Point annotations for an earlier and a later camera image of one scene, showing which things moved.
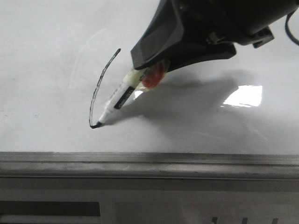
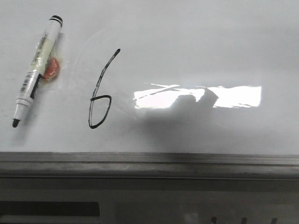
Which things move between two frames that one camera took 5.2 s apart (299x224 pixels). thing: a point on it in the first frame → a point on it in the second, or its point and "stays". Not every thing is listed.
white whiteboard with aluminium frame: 235,118 stays
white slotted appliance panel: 145,200 stays
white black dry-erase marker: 129,89 → 38,66
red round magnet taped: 153,78 → 52,68
